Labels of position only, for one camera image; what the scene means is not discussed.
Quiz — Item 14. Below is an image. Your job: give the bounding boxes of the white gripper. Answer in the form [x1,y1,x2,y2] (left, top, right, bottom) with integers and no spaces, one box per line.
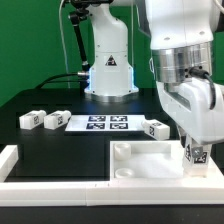
[157,79,224,158]

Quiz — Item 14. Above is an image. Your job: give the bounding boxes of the white square tabletop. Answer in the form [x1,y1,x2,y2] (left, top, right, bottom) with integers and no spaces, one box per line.
[109,139,224,180]

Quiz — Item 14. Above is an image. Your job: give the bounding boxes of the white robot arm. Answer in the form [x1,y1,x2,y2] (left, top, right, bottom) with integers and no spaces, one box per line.
[85,0,224,159]

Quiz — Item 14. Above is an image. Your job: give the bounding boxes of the white U-shaped obstacle fence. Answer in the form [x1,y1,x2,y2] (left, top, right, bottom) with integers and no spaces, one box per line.
[0,145,224,207]

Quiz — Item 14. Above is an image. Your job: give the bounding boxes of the white marker tag sheet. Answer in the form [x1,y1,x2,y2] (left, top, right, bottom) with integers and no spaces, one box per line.
[66,115,145,132]

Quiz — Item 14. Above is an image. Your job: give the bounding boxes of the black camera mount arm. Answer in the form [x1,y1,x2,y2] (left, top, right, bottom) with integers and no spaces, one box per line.
[62,0,114,71]

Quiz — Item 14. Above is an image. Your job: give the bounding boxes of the white cable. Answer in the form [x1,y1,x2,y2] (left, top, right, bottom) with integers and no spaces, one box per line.
[58,0,72,90]

